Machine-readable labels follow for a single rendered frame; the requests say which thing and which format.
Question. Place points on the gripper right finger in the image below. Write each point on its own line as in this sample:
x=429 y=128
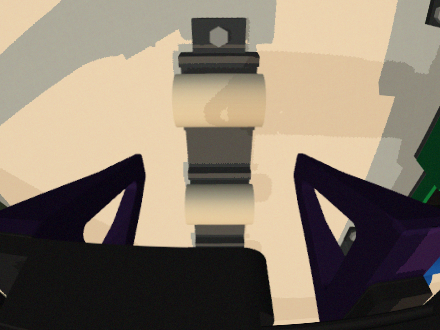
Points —
x=397 y=237

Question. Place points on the beige cylinder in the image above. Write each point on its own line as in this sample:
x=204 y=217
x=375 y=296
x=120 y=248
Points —
x=219 y=100
x=219 y=204

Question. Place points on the dark grey mounting plate with hexagonal hole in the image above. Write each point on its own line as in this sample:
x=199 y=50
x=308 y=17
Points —
x=218 y=35

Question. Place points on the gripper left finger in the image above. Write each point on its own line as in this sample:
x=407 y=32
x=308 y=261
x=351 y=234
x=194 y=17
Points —
x=62 y=213

